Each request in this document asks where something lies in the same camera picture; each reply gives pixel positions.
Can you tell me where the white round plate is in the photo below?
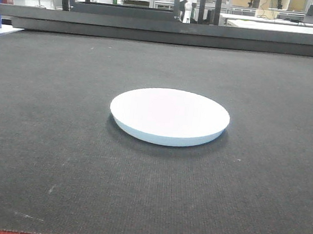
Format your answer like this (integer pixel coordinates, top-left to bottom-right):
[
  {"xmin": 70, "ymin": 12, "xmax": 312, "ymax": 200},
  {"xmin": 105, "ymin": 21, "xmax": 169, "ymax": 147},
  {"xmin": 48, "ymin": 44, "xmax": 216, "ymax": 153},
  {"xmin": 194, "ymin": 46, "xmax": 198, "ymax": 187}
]
[{"xmin": 110, "ymin": 88, "xmax": 230, "ymax": 147}]

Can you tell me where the dark woven table mat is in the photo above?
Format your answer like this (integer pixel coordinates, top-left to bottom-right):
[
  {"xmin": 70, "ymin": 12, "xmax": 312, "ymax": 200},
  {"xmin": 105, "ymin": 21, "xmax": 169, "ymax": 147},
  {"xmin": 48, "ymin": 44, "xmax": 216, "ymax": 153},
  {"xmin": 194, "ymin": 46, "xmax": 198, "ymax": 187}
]
[{"xmin": 0, "ymin": 31, "xmax": 313, "ymax": 234}]

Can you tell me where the white background desk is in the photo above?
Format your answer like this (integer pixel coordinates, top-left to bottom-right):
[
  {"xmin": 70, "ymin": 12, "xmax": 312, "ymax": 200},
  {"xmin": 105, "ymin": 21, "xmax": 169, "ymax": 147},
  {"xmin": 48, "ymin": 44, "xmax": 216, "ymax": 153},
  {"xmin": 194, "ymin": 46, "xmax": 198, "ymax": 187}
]
[{"xmin": 219, "ymin": 13, "xmax": 313, "ymax": 35}]

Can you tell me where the black metal frame rail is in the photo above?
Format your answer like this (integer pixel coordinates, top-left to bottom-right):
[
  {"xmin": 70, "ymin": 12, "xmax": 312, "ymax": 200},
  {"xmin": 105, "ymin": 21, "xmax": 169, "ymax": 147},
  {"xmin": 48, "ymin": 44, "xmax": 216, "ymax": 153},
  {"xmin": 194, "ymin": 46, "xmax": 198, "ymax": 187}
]
[{"xmin": 0, "ymin": 4, "xmax": 313, "ymax": 57}]

